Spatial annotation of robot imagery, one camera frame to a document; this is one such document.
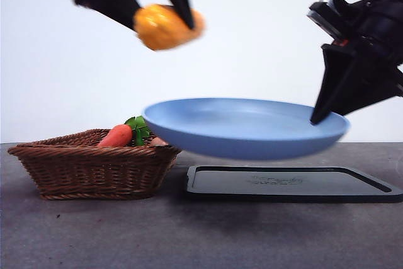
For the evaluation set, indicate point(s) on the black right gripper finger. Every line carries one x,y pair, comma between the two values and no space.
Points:
371,86
335,73

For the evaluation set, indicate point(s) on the yellow corn cob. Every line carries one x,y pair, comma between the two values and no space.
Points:
163,29

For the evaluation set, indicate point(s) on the blue round plate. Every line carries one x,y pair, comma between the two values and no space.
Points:
236,130

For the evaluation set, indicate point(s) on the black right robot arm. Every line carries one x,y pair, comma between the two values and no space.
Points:
387,4

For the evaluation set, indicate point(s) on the brown wicker basket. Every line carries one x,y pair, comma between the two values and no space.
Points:
94,171

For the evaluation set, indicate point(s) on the black rectangular tray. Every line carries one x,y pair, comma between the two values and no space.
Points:
283,187

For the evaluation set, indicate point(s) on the green leafy vegetable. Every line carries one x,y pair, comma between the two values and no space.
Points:
138,124

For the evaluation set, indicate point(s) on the orange carrot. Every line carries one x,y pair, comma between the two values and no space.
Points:
117,135

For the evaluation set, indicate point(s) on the brown egg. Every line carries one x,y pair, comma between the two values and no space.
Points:
157,142

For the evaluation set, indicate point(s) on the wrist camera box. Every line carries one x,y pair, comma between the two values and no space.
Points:
324,14

